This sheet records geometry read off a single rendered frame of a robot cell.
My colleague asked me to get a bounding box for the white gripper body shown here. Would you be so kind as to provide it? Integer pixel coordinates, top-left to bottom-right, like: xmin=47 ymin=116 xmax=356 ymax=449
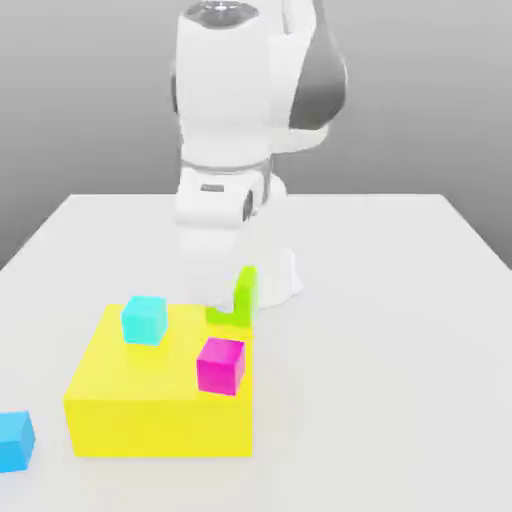
xmin=176 ymin=222 xmax=240 ymax=311

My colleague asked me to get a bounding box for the small green cube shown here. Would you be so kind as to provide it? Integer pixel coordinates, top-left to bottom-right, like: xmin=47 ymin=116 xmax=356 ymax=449
xmin=205 ymin=265 xmax=258 ymax=328

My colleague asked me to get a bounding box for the small cyan cube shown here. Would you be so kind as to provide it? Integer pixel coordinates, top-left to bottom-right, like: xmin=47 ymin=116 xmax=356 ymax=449
xmin=120 ymin=295 xmax=168 ymax=347

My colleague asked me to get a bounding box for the small magenta cube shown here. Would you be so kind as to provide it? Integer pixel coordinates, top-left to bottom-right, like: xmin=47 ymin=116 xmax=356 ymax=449
xmin=196 ymin=336 xmax=246 ymax=397

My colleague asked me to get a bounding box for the small blue cube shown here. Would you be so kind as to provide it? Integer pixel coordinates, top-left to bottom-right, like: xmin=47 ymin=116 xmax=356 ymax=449
xmin=0 ymin=410 xmax=37 ymax=475

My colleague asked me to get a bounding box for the large yellow box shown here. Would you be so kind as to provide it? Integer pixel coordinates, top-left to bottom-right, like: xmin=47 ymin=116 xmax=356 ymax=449
xmin=62 ymin=302 xmax=256 ymax=460

